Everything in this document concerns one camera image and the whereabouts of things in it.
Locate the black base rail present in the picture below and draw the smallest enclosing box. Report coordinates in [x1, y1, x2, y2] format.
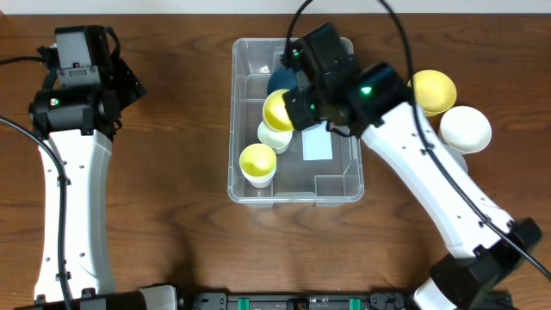
[181, 291, 418, 310]

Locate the yellow cup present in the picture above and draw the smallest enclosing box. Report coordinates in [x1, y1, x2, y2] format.
[263, 89, 294, 132]
[239, 143, 277, 177]

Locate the clear plastic storage bin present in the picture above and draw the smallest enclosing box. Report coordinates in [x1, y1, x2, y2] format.
[227, 38, 364, 207]

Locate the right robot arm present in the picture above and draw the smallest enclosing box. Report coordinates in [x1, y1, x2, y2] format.
[282, 23, 542, 309]

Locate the dark blue bowl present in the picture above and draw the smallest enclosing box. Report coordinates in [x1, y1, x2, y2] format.
[267, 66, 297, 96]

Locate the grey small bowl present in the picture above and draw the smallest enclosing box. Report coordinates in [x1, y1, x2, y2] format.
[445, 145, 468, 173]

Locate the yellow small bowl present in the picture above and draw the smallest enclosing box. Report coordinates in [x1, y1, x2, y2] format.
[408, 70, 457, 117]

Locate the cream cup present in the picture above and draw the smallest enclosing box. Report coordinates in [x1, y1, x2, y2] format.
[257, 122, 293, 154]

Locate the white small bowl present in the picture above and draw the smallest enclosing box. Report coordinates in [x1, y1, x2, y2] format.
[439, 106, 492, 154]

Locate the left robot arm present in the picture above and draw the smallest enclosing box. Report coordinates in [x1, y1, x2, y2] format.
[28, 25, 179, 309]

